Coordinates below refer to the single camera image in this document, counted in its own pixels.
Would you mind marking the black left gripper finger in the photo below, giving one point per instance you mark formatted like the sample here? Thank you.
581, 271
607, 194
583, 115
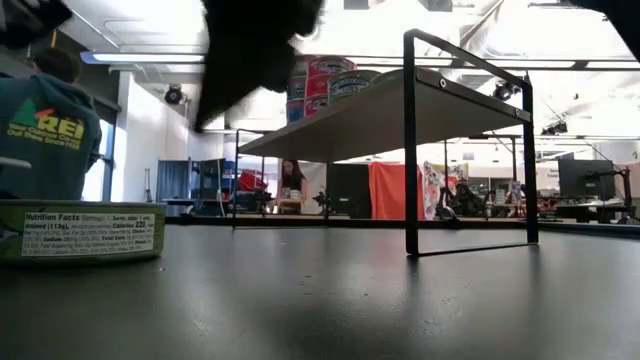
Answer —
230, 80
277, 67

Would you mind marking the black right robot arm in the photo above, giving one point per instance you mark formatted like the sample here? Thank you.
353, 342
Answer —
625, 20

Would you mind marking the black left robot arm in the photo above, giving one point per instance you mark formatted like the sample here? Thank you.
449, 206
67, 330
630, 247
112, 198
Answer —
30, 20

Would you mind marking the wooden shelf with black legs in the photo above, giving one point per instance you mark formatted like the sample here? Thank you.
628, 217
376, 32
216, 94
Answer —
375, 120

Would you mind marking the round black ceiling speaker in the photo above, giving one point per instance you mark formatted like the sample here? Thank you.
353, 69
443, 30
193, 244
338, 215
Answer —
173, 95

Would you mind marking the dark cabinet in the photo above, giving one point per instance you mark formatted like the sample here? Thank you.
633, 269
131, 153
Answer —
210, 180

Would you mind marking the red background object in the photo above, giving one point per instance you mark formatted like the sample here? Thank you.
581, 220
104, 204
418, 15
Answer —
250, 181

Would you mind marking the grey blue curtain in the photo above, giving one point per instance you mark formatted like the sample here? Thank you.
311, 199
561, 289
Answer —
172, 180

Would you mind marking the person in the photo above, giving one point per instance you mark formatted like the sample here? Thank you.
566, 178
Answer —
292, 182
50, 150

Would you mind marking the white cloth sheet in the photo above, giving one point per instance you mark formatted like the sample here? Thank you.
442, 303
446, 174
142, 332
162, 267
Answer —
317, 180

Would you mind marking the small wooden table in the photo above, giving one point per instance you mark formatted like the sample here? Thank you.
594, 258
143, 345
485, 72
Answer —
290, 205

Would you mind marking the black panel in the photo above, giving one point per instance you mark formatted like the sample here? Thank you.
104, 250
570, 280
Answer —
347, 190

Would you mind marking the large window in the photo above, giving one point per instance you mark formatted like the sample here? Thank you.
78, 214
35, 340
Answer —
97, 175

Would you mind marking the orange cloth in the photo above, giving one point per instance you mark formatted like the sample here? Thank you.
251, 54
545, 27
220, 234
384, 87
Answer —
387, 190

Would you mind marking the colourful patterned cloth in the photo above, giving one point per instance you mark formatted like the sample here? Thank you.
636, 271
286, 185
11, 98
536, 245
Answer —
432, 180

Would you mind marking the black ceiling lamp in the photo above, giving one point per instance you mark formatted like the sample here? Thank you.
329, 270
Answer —
505, 91

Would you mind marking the black table mat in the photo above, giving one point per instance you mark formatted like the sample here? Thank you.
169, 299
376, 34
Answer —
320, 300

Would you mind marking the black ceiling spotlights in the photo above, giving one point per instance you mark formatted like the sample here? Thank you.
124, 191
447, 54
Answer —
554, 128

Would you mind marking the black computer monitor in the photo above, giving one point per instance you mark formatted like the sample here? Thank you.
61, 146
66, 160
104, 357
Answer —
582, 180

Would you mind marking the black metal frame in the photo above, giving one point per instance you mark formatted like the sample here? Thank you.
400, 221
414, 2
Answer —
514, 160

